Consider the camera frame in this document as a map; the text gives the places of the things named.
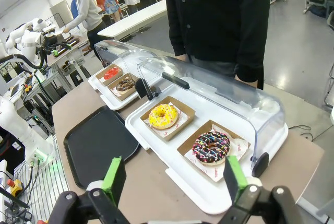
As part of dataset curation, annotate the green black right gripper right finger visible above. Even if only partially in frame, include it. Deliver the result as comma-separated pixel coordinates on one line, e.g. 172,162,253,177
216,155,297,224

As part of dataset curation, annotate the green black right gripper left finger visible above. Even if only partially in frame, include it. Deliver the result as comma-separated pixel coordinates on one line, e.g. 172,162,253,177
48,156,127,224

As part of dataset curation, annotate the chocolate donut with colourful sprinkles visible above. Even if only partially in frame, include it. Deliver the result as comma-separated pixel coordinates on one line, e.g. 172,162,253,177
192,131,231,167

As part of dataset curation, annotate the black plastic serving tray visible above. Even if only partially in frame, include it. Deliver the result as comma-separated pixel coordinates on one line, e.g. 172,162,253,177
63,105,142,190

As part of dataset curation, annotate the brown cardboard donut tray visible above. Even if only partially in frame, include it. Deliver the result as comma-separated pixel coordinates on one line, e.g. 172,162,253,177
95,64,124,87
176,120,252,183
107,72,139,102
140,96,196,142

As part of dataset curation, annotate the yellow frosted sprinkle donut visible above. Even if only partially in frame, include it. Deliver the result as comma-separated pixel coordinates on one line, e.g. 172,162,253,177
148,103,180,130

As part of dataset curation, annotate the plain chocolate glazed donut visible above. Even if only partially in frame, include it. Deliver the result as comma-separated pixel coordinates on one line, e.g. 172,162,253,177
115,78,135,92

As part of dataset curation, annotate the red glazed donut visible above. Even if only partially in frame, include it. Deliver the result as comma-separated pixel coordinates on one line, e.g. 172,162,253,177
103,68,119,80

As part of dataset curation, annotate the person's left hand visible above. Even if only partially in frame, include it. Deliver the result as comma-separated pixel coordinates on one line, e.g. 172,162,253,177
233,63,242,80

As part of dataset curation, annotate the white printed paper liner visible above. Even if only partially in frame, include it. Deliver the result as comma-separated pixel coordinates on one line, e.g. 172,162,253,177
144,102,191,140
184,124,252,183

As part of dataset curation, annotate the large white display case base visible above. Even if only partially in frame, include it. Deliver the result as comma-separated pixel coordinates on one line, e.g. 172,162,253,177
124,92,289,215

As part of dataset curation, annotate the large clear display case lid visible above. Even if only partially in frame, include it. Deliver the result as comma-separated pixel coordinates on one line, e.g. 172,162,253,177
136,56,286,178

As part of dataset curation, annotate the small white display case base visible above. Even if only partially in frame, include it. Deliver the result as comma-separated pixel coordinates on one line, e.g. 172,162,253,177
88,64,147,111

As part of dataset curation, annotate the yellow emergency stop button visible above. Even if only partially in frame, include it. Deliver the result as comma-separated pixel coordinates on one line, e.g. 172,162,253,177
7,179,25,196

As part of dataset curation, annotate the small clear display case lid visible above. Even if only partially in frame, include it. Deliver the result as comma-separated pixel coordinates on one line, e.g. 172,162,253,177
93,40,158,79

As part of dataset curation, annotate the black background robot gripper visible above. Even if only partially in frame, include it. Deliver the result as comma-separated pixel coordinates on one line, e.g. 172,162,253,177
41,34,73,57

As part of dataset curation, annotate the person in black cardigan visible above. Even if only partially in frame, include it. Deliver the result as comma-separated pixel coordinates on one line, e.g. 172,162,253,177
158,0,271,91

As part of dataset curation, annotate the long white folding table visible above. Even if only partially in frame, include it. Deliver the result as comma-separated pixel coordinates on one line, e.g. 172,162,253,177
97,0,168,43

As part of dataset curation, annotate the person in grey hoodie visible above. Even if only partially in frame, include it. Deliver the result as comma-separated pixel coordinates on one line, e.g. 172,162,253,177
62,0,108,60

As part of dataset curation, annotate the black floor cable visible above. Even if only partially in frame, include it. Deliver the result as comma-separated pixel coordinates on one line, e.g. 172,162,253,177
288,124,314,141

